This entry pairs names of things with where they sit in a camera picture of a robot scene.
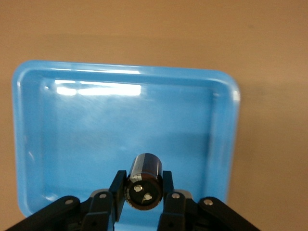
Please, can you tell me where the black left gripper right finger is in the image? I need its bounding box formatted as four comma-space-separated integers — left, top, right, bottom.
156, 170, 262, 231

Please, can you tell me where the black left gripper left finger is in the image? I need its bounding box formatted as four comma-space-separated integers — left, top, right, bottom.
3, 170, 128, 231

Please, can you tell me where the black cylindrical capacitor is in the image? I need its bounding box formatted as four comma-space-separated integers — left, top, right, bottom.
123, 152, 164, 212

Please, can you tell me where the blue plastic tray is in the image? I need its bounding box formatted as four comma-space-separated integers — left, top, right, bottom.
12, 60, 242, 231

